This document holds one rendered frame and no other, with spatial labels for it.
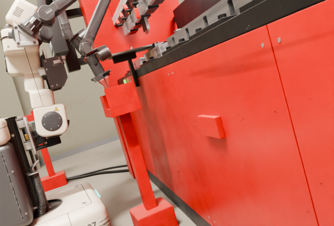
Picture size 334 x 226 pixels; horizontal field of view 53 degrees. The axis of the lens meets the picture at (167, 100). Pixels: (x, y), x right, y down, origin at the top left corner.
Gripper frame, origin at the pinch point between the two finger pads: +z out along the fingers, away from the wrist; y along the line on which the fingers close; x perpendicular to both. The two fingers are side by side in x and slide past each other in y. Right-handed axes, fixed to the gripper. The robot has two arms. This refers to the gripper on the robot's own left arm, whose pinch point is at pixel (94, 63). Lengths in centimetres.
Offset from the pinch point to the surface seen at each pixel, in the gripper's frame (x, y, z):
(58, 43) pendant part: -6, 84, -33
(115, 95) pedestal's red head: 14, -51, 19
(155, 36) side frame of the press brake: -72, 65, 17
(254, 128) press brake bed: 11, -144, 40
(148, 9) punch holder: -35, -41, -2
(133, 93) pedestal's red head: 7, -51, 25
